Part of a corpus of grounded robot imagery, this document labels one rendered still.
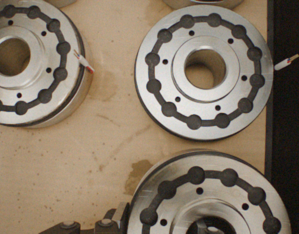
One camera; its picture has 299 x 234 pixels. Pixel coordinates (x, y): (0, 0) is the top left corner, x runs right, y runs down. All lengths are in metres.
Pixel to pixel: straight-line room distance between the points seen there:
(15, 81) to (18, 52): 0.04
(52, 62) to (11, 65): 0.05
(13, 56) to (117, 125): 0.10
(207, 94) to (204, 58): 0.04
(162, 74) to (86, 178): 0.11
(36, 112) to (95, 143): 0.05
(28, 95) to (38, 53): 0.03
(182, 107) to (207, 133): 0.03
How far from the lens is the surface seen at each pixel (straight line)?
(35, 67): 0.18
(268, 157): 0.22
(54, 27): 0.20
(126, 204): 0.16
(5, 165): 0.23
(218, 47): 0.17
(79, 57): 0.16
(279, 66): 0.18
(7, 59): 0.22
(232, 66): 0.17
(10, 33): 0.20
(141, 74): 0.16
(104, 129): 0.19
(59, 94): 0.17
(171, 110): 0.16
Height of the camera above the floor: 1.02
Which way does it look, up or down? 85 degrees down
